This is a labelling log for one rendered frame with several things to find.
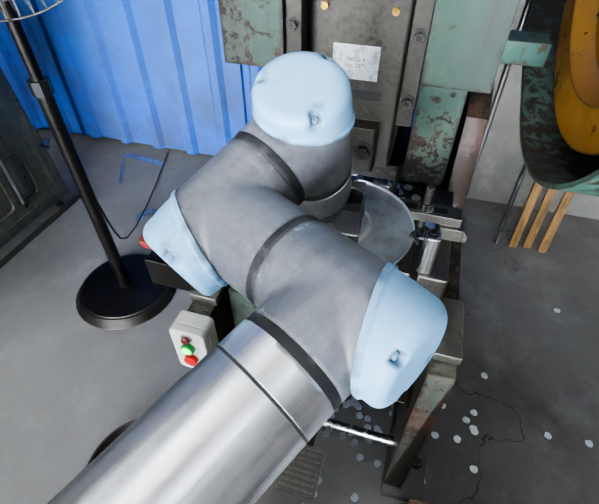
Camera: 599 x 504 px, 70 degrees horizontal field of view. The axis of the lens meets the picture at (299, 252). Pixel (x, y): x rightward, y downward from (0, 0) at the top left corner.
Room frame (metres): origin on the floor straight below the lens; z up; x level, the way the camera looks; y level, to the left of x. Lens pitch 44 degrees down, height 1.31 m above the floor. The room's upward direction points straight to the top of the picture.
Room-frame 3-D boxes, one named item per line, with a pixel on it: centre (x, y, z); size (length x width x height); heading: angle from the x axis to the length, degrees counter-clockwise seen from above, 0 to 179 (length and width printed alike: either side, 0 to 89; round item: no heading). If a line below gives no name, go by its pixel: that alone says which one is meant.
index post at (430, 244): (0.57, -0.24, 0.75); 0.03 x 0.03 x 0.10; 74
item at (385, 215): (0.62, -0.07, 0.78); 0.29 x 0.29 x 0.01
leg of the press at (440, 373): (0.80, -0.41, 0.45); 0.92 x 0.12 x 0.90; 164
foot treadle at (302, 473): (0.62, -0.07, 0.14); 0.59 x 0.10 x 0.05; 164
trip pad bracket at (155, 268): (0.61, 0.25, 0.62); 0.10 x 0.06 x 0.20; 74
